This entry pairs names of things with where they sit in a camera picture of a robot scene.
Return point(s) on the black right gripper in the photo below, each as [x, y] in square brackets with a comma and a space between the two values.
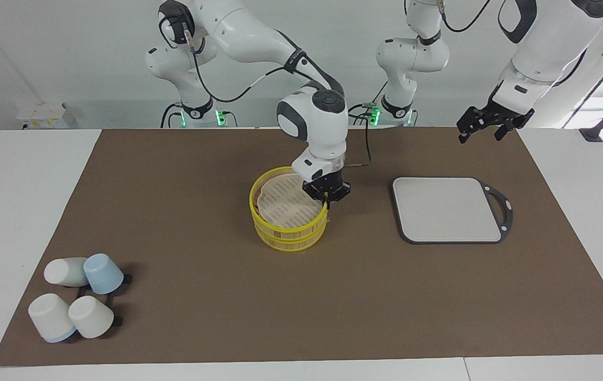
[330, 188]

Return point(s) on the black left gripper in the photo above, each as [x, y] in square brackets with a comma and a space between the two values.
[497, 116]

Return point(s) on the yellow bamboo steamer lid tier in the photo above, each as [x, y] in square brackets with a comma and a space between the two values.
[285, 203]

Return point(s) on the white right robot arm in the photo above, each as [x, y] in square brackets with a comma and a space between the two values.
[317, 121]

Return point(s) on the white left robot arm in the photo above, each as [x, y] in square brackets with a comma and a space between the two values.
[545, 47]

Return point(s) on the yellow bamboo steamer base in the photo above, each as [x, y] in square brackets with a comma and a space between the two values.
[290, 245]

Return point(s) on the grey cutting board black rim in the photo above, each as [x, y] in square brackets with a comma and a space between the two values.
[444, 211]

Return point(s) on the brown table mat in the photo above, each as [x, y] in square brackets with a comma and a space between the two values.
[333, 296]

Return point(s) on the light blue cup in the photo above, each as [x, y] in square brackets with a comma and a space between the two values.
[102, 272]

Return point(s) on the plain white cup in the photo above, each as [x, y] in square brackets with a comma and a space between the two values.
[92, 316]

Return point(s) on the white cup lying sideways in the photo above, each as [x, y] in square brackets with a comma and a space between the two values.
[63, 271]

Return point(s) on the white cup with blue rim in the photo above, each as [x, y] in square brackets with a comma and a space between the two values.
[50, 317]

